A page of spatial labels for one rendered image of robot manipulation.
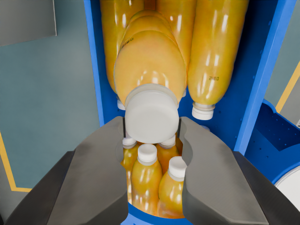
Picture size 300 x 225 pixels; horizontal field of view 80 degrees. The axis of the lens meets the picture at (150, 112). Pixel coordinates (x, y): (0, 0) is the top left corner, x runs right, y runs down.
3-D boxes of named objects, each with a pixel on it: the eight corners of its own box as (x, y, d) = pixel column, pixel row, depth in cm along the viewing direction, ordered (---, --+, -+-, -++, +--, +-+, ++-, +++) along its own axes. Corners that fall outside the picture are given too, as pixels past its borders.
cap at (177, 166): (185, 164, 36) (185, 156, 35) (192, 178, 33) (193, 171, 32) (166, 165, 36) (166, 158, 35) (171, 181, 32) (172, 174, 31)
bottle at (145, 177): (163, 223, 44) (168, 166, 36) (135, 230, 43) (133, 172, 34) (156, 198, 50) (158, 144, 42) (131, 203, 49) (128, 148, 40)
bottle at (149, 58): (178, 39, 29) (211, 114, 15) (144, 64, 32) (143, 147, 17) (153, -2, 25) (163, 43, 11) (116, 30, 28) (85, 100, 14)
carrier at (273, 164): (237, 102, 140) (235, 67, 127) (351, 207, 63) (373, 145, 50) (201, 112, 143) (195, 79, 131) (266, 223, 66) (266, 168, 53)
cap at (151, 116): (184, 109, 15) (188, 124, 13) (146, 130, 16) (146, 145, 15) (157, 74, 13) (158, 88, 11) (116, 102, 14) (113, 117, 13)
